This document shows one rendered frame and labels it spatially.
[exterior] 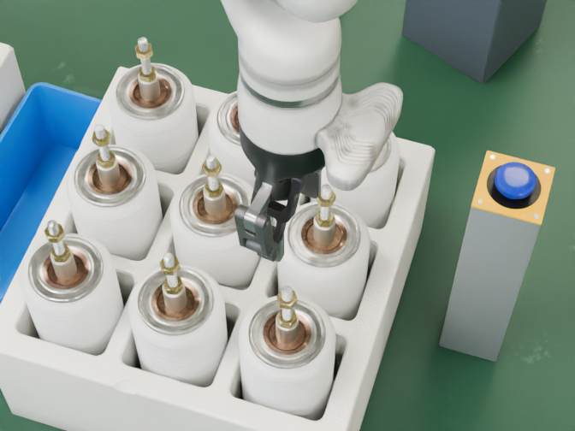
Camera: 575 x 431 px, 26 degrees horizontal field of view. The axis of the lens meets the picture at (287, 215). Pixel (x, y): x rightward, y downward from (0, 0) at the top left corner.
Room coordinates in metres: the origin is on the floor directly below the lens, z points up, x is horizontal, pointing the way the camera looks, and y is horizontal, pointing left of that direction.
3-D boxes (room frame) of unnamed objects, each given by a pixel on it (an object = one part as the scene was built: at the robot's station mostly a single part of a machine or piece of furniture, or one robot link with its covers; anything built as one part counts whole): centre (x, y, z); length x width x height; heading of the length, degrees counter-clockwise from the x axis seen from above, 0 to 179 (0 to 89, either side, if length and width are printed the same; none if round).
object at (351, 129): (0.54, -0.02, 0.64); 0.11 x 0.09 x 0.06; 63
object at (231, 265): (0.70, 0.08, 0.16); 0.10 x 0.10 x 0.18
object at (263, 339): (0.55, 0.00, 0.25); 0.08 x 0.08 x 0.01
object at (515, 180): (0.68, -0.22, 0.32); 0.04 x 0.04 x 0.02
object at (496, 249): (0.68, -0.22, 0.16); 0.07 x 0.07 x 0.31; 72
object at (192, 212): (0.70, 0.08, 0.25); 0.08 x 0.08 x 0.01
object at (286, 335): (0.55, 0.00, 0.26); 0.02 x 0.02 x 0.03
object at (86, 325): (0.62, 0.22, 0.16); 0.10 x 0.10 x 0.18
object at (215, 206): (0.70, 0.08, 0.26); 0.02 x 0.02 x 0.03
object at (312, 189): (0.58, -0.02, 0.48); 0.02 x 0.01 x 0.04; 63
